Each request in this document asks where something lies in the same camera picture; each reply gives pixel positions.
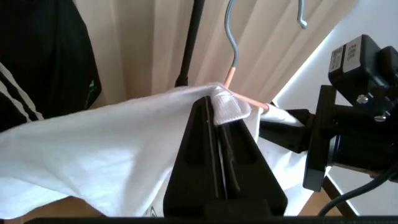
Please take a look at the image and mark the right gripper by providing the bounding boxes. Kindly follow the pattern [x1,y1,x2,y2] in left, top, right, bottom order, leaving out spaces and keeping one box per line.
[259,85,398,192]

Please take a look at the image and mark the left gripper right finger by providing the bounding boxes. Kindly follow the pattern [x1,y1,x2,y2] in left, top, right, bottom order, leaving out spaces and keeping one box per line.
[220,119,289,216]

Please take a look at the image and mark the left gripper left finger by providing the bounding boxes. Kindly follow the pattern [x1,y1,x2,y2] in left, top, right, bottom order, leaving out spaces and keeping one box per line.
[163,95,225,217]

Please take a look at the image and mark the white garment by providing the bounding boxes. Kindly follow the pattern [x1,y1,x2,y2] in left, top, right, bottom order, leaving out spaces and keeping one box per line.
[0,82,315,218]

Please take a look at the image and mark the pink clothes hanger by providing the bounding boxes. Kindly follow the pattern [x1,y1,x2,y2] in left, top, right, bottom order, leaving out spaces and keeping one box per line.
[223,0,308,111]

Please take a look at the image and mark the black shorts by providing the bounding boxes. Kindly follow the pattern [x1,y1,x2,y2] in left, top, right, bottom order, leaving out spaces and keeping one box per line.
[0,0,103,133]

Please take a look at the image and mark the black clothes rack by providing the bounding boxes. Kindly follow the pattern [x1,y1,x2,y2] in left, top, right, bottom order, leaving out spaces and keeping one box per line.
[174,0,206,88]

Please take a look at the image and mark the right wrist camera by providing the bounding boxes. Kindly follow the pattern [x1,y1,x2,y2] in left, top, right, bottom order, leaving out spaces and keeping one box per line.
[328,34,398,122]

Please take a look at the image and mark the black cable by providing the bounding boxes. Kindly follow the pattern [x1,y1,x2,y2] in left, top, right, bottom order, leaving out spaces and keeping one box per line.
[317,161,398,217]

